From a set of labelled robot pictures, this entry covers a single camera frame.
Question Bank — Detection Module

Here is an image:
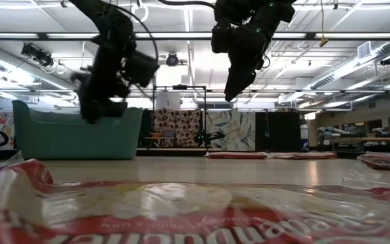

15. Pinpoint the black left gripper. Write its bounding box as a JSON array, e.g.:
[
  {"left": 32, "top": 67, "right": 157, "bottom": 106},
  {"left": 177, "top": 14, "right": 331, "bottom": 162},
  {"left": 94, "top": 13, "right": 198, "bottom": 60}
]
[{"left": 79, "top": 40, "right": 137, "bottom": 123}]

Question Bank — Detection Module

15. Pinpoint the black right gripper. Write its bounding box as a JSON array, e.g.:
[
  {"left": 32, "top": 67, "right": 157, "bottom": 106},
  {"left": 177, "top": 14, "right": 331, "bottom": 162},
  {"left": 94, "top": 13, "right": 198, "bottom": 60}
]
[{"left": 224, "top": 26, "right": 269, "bottom": 102}]

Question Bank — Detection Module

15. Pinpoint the teal plastic basket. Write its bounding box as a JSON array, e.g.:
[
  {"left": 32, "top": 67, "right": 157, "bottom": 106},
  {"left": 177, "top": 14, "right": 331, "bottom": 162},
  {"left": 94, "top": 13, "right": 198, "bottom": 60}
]
[{"left": 12, "top": 100, "right": 144, "bottom": 161}]

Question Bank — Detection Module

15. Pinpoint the red Orville popcorn bag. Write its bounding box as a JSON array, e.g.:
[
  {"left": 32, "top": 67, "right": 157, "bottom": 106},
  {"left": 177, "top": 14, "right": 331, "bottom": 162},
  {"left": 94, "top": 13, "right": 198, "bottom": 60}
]
[
  {"left": 356, "top": 151, "right": 390, "bottom": 172},
  {"left": 0, "top": 159, "right": 390, "bottom": 244},
  {"left": 267, "top": 151, "right": 338, "bottom": 160},
  {"left": 205, "top": 151, "right": 268, "bottom": 160}
]

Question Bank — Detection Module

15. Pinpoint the leaf patterned curtain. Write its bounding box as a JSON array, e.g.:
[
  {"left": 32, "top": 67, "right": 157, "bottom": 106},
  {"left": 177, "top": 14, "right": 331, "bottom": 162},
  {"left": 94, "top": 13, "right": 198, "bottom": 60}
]
[{"left": 205, "top": 110, "right": 257, "bottom": 152}]

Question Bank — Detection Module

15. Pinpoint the black overhead crossbar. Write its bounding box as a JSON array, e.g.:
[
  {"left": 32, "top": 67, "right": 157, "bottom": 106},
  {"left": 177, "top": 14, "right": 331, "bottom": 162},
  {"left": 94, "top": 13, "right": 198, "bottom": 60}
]
[{"left": 0, "top": 31, "right": 390, "bottom": 41}]

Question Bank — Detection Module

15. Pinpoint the circle patterned curtain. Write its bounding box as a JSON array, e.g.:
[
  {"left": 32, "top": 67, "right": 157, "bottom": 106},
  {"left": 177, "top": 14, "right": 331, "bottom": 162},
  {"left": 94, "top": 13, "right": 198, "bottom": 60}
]
[{"left": 153, "top": 108, "right": 202, "bottom": 148}]

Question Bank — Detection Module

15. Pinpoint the distant wooden workbench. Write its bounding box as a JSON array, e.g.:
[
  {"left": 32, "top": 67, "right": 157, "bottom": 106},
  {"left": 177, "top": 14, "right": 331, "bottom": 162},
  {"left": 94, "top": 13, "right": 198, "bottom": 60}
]
[{"left": 316, "top": 125, "right": 390, "bottom": 153}]

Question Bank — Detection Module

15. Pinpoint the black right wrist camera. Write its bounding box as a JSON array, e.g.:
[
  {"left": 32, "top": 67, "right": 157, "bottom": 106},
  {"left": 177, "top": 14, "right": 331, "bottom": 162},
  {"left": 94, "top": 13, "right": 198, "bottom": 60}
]
[{"left": 211, "top": 24, "right": 232, "bottom": 54}]

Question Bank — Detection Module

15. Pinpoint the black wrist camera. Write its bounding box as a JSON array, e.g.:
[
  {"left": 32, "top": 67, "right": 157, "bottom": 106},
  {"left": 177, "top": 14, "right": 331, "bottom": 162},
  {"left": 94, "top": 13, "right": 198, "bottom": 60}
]
[
  {"left": 211, "top": 24, "right": 232, "bottom": 54},
  {"left": 123, "top": 50, "right": 160, "bottom": 89}
]

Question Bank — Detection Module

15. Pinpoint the distant black frame stand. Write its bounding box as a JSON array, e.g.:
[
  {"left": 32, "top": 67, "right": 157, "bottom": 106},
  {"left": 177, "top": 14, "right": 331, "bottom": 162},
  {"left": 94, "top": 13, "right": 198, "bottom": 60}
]
[{"left": 152, "top": 85, "right": 208, "bottom": 150}]

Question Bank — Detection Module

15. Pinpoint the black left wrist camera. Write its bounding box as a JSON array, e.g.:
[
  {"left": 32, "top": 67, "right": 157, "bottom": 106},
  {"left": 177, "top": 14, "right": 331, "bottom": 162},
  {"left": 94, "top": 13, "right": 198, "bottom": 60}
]
[{"left": 123, "top": 50, "right": 160, "bottom": 89}]

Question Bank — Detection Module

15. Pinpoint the black ceiling camera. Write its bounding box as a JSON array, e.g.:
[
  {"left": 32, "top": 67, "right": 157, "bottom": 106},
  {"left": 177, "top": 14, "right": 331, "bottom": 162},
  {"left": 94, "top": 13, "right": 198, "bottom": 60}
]
[{"left": 165, "top": 52, "right": 180, "bottom": 67}]

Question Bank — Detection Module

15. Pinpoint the yellow hanging cord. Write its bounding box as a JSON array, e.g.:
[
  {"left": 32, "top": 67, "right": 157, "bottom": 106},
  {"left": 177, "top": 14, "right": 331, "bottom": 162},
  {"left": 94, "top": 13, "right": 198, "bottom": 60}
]
[{"left": 319, "top": 0, "right": 330, "bottom": 48}]

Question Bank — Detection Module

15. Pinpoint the white hanging cable loop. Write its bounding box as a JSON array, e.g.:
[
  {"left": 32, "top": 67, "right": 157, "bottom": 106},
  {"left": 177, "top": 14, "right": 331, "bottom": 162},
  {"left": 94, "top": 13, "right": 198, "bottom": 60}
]
[{"left": 131, "top": 1, "right": 150, "bottom": 23}]

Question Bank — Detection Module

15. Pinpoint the silver ceiling duct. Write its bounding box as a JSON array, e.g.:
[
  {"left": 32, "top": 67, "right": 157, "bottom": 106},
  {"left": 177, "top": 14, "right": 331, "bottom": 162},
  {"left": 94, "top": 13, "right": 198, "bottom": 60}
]
[{"left": 311, "top": 40, "right": 390, "bottom": 91}]

